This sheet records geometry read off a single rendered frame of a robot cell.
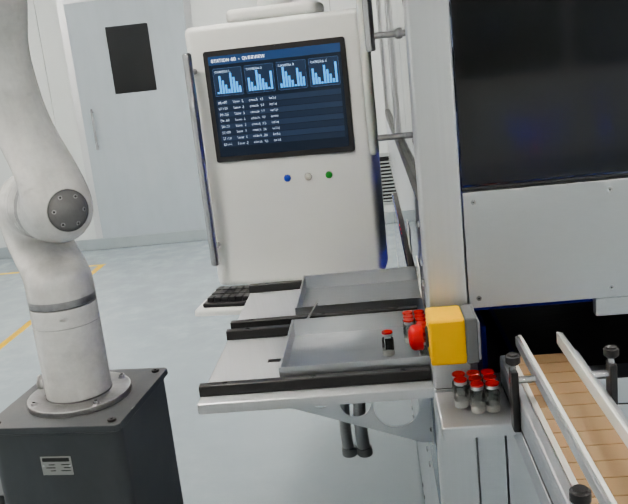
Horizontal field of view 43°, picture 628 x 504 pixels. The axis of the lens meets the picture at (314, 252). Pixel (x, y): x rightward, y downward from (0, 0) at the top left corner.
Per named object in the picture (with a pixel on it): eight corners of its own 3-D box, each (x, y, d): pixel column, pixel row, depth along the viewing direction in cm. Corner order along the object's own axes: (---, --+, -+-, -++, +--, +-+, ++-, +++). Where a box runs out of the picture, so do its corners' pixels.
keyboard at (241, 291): (354, 285, 222) (354, 277, 222) (348, 301, 209) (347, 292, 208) (217, 293, 230) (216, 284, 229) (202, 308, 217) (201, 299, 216)
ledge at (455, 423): (521, 396, 129) (521, 386, 129) (538, 433, 117) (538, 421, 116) (435, 403, 130) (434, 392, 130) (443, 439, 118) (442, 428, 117)
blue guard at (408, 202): (390, 161, 322) (387, 116, 318) (430, 310, 134) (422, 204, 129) (389, 162, 322) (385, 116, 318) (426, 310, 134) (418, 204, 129)
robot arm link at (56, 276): (43, 316, 137) (16, 180, 132) (6, 299, 151) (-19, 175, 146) (107, 298, 145) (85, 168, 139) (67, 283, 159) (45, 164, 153)
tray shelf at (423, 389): (441, 279, 199) (441, 272, 199) (482, 394, 132) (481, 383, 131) (253, 295, 203) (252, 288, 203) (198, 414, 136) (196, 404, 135)
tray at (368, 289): (443, 277, 194) (442, 263, 193) (455, 310, 169) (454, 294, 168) (305, 289, 197) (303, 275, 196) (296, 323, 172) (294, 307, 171)
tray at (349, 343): (459, 322, 161) (458, 306, 160) (477, 371, 136) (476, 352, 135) (293, 335, 164) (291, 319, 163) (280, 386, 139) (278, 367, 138)
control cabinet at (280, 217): (389, 261, 246) (366, -3, 228) (384, 278, 228) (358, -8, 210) (232, 270, 256) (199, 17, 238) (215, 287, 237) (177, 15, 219)
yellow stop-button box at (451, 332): (473, 346, 126) (470, 303, 124) (479, 363, 119) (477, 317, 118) (425, 350, 127) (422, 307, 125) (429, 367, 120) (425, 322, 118)
